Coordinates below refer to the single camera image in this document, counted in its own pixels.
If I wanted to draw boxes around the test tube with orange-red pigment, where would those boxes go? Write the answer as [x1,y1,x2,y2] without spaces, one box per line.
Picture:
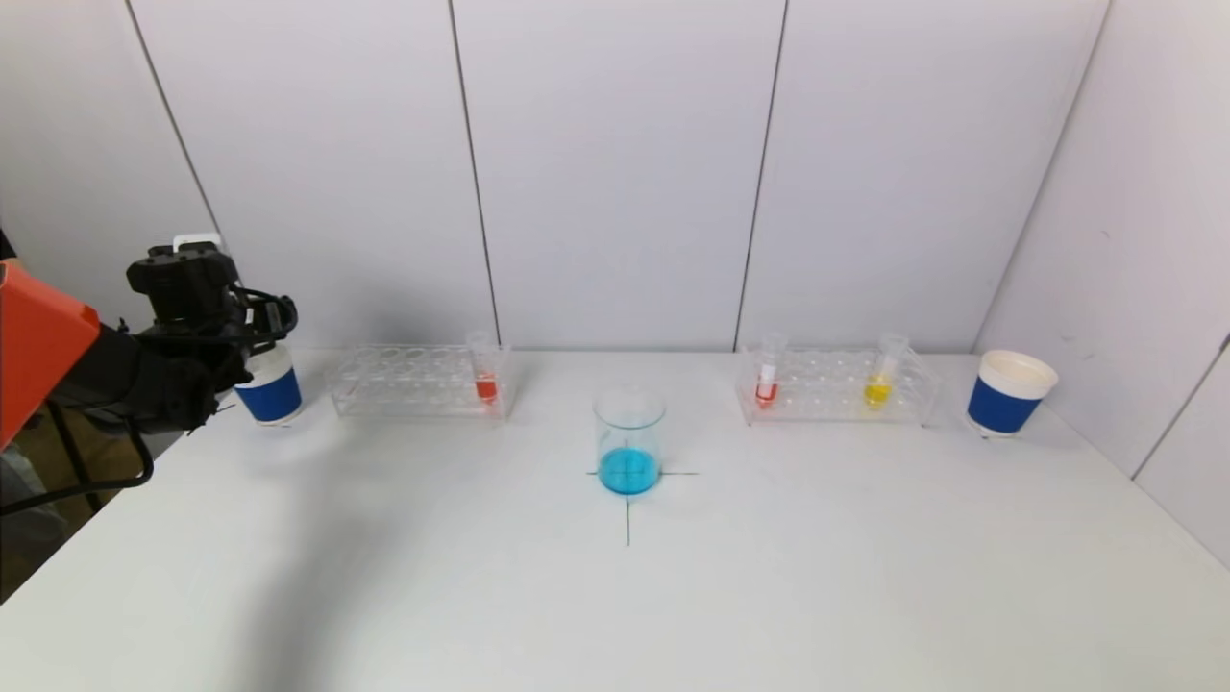
[468,332,502,407]

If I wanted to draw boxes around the test tube with yellow pigment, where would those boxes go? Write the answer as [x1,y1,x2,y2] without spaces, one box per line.
[861,333,909,410]

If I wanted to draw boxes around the clear acrylic test tube rack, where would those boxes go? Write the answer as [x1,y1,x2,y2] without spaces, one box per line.
[325,343,518,421]
[735,345,940,428]

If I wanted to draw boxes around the blue white paper cup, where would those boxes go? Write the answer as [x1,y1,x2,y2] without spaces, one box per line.
[234,344,306,427]
[966,350,1059,439]

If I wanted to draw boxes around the black tripod stand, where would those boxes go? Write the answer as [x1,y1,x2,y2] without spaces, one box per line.
[48,402,105,516]

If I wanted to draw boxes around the red pigment tube, white label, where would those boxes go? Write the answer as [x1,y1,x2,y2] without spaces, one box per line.
[753,332,788,409]

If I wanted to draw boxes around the clear glass beaker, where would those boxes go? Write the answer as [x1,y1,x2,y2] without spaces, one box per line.
[593,386,667,498]

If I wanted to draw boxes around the person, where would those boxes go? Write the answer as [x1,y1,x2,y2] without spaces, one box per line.
[0,447,61,587]

